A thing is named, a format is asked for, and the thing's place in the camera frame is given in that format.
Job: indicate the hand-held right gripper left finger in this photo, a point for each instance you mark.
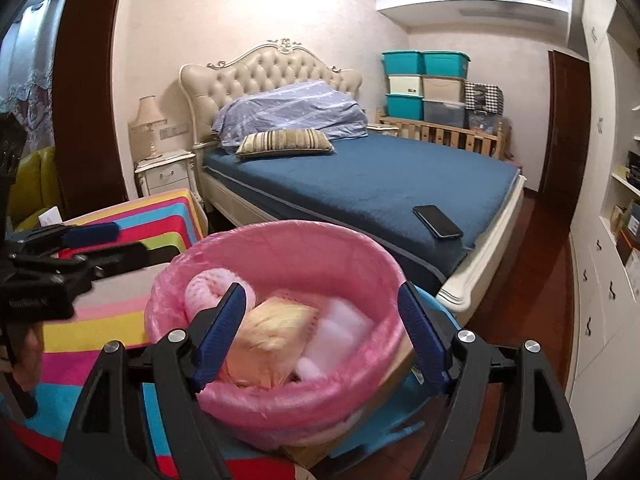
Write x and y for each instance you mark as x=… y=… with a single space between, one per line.
x=220 y=330

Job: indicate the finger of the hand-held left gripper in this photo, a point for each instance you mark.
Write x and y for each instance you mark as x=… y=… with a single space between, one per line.
x=92 y=234
x=130 y=256

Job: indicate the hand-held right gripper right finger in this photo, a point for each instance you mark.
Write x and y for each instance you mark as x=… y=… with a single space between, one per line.
x=417 y=330

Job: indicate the pink foam fruit net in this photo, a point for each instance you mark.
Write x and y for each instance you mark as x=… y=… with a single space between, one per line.
x=207 y=285

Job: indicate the white foam block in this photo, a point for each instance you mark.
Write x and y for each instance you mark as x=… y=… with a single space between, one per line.
x=335 y=335

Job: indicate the pink-lined trash bin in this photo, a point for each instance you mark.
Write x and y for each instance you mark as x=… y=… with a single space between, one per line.
x=300 y=250

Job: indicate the person's left hand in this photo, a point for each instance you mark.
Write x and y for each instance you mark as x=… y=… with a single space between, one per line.
x=32 y=360

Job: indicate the yellow leather armchair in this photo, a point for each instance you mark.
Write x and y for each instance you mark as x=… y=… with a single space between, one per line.
x=37 y=180

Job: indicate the white nightstand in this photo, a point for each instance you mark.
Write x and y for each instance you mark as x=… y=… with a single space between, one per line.
x=165 y=175

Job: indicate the black smartphone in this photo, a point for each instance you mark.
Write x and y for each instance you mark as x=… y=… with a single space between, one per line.
x=437 y=221

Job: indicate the cream table lamp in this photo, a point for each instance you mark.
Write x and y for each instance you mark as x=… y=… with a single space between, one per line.
x=147 y=115

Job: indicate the bed with blue sheet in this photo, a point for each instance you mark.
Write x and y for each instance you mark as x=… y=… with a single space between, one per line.
x=375 y=180

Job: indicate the grey lace-trimmed curtain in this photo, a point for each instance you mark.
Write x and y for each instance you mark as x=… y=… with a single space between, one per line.
x=30 y=85

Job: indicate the white wardrobe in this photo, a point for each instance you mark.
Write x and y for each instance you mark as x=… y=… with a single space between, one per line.
x=600 y=310

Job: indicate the brown striped pillow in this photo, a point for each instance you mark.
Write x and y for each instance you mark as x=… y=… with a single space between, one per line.
x=285 y=141

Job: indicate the dark clear storage box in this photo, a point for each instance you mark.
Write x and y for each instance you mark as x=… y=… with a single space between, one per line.
x=484 y=121

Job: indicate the blue striped duvet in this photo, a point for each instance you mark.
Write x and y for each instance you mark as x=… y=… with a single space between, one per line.
x=295 y=110

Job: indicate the cream tufted headboard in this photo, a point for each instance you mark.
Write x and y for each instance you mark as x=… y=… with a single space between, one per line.
x=250 y=70

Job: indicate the beige storage box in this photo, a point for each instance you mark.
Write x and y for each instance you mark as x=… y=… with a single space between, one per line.
x=445 y=89

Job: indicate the dark wooden door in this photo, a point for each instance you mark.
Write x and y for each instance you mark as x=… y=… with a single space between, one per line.
x=562 y=135

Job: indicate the black white checkered bag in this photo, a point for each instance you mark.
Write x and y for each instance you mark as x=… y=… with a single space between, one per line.
x=484 y=95

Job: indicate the cream storage box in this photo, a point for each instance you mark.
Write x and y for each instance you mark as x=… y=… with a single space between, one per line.
x=406 y=85

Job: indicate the wall switch panel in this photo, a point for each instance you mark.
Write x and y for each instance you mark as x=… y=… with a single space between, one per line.
x=174 y=131

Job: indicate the dark wooden door frame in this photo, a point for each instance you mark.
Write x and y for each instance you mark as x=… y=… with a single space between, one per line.
x=85 y=85

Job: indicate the wooden crib rail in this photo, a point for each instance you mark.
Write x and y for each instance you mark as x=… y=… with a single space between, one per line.
x=440 y=135

